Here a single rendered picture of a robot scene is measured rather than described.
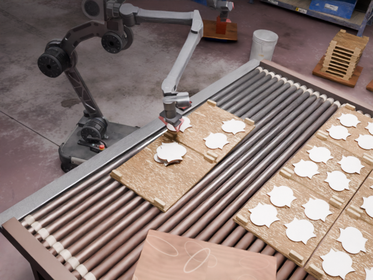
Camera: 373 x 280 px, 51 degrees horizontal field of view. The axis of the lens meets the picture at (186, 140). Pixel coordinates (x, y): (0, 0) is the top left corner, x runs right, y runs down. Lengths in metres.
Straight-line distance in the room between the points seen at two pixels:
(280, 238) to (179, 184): 0.52
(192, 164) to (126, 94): 2.24
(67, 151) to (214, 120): 1.30
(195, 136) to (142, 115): 1.73
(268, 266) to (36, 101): 3.09
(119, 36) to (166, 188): 1.12
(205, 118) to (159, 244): 0.98
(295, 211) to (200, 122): 0.76
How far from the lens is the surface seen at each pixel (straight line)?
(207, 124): 2.23
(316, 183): 2.06
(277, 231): 1.78
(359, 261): 1.83
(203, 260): 1.51
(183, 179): 1.89
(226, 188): 1.92
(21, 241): 1.72
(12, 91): 4.31
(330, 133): 2.40
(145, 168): 1.94
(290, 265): 1.72
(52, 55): 2.83
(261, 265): 1.54
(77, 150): 3.11
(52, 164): 3.38
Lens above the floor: 2.30
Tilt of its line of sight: 40 degrees down
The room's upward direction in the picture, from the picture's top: 6 degrees clockwise
